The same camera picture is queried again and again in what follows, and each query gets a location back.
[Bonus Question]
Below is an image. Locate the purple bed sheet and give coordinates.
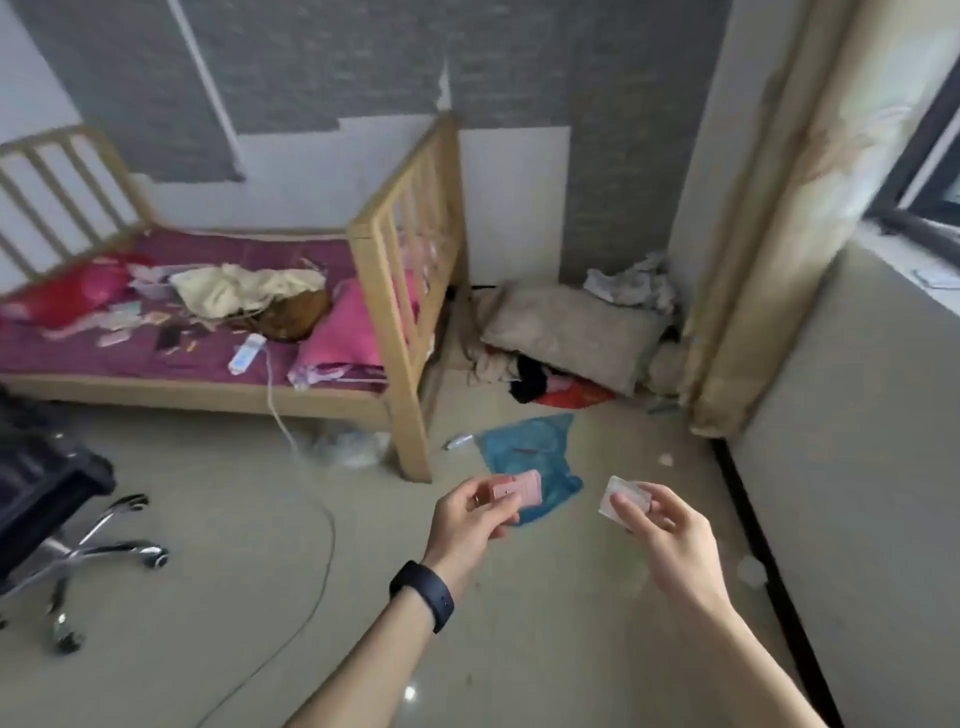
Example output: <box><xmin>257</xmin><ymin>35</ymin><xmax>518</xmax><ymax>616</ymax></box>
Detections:
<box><xmin>0</xmin><ymin>228</ymin><xmax>361</xmax><ymax>380</ymax></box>

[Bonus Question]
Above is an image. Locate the black smartwatch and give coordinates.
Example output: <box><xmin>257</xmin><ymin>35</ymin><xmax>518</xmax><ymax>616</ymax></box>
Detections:
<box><xmin>388</xmin><ymin>560</ymin><xmax>457</xmax><ymax>635</ymax></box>

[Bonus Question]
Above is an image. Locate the brown handbag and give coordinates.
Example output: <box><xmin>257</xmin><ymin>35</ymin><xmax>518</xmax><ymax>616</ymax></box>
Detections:
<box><xmin>239</xmin><ymin>290</ymin><xmax>333</xmax><ymax>343</ymax></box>

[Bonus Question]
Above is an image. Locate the white cable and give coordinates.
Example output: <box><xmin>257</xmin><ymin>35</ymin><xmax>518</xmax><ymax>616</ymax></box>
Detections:
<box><xmin>191</xmin><ymin>348</ymin><xmax>337</xmax><ymax>728</ymax></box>

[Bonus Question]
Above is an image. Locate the blue plastic object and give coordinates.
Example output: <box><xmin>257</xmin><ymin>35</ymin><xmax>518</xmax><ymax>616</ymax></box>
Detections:
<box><xmin>476</xmin><ymin>412</ymin><xmax>585</xmax><ymax>528</ymax></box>

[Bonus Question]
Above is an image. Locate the beige patterned curtain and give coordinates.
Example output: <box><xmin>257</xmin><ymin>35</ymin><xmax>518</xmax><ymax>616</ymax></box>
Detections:
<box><xmin>678</xmin><ymin>0</ymin><xmax>960</xmax><ymax>440</ymax></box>

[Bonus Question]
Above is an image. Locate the person's right hand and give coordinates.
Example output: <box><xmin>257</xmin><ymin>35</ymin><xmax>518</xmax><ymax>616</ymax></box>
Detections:
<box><xmin>611</xmin><ymin>482</ymin><xmax>733</xmax><ymax>616</ymax></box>

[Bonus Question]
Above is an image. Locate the pink folded blanket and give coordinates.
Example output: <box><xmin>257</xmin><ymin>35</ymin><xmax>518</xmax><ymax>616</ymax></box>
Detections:
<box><xmin>288</xmin><ymin>277</ymin><xmax>421</xmax><ymax>391</ymax></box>

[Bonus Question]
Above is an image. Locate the wooden bed frame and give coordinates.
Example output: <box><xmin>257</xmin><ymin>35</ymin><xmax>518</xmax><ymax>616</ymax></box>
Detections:
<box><xmin>0</xmin><ymin>112</ymin><xmax>470</xmax><ymax>484</ymax></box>

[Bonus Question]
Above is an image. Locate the person's left hand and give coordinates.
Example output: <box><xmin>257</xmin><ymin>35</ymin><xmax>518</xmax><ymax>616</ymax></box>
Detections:
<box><xmin>421</xmin><ymin>476</ymin><xmax>523</xmax><ymax>594</ymax></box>

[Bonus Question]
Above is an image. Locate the clear plastic bag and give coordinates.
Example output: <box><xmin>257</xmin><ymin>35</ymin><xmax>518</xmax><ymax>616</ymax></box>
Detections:
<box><xmin>311</xmin><ymin>427</ymin><xmax>393</xmax><ymax>470</ymax></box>

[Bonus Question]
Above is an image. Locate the beige floor pillow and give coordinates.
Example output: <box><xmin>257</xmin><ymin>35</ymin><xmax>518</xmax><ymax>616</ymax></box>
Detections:
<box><xmin>479</xmin><ymin>283</ymin><xmax>673</xmax><ymax>397</ymax></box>

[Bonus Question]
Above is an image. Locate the red floral pillow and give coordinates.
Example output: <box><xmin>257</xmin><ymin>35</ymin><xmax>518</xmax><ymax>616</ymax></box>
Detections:
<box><xmin>0</xmin><ymin>258</ymin><xmax>151</xmax><ymax>331</ymax></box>

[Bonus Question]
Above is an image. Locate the white clothes pile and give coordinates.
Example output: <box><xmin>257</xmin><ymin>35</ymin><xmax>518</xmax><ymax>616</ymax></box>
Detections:
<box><xmin>583</xmin><ymin>252</ymin><xmax>680</xmax><ymax>313</ymax></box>

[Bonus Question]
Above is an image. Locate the pink blush compact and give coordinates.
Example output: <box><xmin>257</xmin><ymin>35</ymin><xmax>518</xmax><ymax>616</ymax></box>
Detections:
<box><xmin>474</xmin><ymin>470</ymin><xmax>544</xmax><ymax>509</ymax></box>

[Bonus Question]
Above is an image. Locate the person's left forearm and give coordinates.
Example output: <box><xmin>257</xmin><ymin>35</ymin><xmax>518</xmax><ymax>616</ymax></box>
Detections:
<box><xmin>284</xmin><ymin>599</ymin><xmax>436</xmax><ymax>728</ymax></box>

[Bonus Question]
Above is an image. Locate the cream cloth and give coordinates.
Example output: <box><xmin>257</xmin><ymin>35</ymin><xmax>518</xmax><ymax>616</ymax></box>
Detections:
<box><xmin>168</xmin><ymin>263</ymin><xmax>328</xmax><ymax>320</ymax></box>

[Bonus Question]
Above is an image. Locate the person's right forearm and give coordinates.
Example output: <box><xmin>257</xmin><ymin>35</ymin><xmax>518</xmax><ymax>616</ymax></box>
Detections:
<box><xmin>689</xmin><ymin>592</ymin><xmax>826</xmax><ymax>728</ymax></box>

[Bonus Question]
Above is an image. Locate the grey wall sheet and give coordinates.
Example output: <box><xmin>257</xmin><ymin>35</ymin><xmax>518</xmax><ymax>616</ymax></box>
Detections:
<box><xmin>11</xmin><ymin>0</ymin><xmax>733</xmax><ymax>286</ymax></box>

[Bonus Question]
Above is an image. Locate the black office chair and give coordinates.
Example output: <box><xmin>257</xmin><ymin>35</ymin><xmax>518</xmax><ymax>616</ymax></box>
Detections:
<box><xmin>0</xmin><ymin>386</ymin><xmax>170</xmax><ymax>655</ymax></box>

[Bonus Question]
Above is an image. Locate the black window frame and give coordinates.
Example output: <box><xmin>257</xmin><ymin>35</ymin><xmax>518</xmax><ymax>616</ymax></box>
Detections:
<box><xmin>862</xmin><ymin>74</ymin><xmax>960</xmax><ymax>268</ymax></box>

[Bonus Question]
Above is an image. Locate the black cloth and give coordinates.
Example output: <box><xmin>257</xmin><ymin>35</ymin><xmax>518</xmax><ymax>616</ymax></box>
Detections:
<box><xmin>508</xmin><ymin>353</ymin><xmax>553</xmax><ymax>406</ymax></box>

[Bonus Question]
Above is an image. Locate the red plastic bag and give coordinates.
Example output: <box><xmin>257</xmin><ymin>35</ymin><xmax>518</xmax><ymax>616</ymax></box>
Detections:
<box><xmin>533</xmin><ymin>374</ymin><xmax>618</xmax><ymax>410</ymax></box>

